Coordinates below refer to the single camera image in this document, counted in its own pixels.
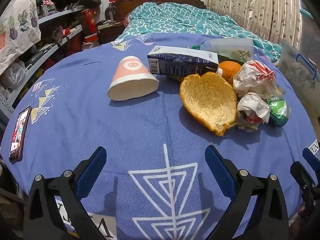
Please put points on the teal patterned quilt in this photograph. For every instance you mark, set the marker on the teal patterned quilt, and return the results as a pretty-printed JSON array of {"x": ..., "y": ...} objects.
[{"x": 170, "y": 17}]

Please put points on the carved wooden headboard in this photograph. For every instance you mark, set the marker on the carved wooden headboard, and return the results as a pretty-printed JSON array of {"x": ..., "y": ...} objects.
[{"x": 121, "y": 8}]

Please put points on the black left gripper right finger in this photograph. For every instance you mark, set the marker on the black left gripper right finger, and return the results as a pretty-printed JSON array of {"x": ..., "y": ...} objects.
[{"x": 268, "y": 219}]

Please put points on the beige leaf print curtain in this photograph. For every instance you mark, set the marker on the beige leaf print curtain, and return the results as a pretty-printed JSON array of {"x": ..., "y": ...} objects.
[{"x": 272, "y": 20}]

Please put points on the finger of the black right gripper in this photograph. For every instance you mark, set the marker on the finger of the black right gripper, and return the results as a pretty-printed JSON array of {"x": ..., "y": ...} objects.
[
  {"x": 311, "y": 159},
  {"x": 310, "y": 193}
]

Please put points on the clear plastic bottle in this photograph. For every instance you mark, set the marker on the clear plastic bottle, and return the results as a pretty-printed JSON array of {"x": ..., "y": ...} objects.
[{"x": 236, "y": 49}]

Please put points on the white plant print cloth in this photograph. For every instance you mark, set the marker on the white plant print cloth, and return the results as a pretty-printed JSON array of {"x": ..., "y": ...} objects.
[{"x": 19, "y": 30}]

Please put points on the pink white paper cup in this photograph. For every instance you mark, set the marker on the pink white paper cup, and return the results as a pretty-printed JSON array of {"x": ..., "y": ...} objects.
[{"x": 131, "y": 80}]

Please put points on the blue patterned bed sheet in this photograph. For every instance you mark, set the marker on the blue patterned bed sheet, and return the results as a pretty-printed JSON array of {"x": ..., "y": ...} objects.
[{"x": 156, "y": 183}]

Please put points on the smartphone with dark case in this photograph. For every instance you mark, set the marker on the smartphone with dark case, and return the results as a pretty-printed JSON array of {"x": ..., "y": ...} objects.
[{"x": 18, "y": 135}]

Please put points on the clear storage box blue handle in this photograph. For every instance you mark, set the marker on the clear storage box blue handle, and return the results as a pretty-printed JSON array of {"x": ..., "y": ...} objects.
[{"x": 301, "y": 74}]

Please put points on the small crumpled paper wrapper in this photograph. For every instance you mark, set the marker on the small crumpled paper wrapper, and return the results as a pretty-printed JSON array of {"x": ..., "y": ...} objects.
[{"x": 252, "y": 111}]

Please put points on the white red wrapper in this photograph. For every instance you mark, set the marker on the white red wrapper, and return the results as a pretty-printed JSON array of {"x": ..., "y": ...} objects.
[{"x": 256, "y": 77}]

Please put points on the crushed green soda can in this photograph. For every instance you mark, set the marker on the crushed green soda can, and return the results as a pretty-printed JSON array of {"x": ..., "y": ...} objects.
[{"x": 279, "y": 111}]

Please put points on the orange fruit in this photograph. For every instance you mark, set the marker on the orange fruit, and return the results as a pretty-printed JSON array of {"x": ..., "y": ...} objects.
[{"x": 229, "y": 69}]

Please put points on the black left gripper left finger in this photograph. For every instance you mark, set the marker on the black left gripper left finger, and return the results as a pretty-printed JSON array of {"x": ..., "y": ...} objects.
[{"x": 42, "y": 218}]

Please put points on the large pomelo peel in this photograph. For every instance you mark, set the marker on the large pomelo peel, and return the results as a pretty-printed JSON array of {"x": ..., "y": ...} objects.
[{"x": 211, "y": 100}]

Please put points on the dark blue milk carton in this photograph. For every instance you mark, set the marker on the dark blue milk carton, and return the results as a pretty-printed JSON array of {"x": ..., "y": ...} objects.
[{"x": 181, "y": 62}]

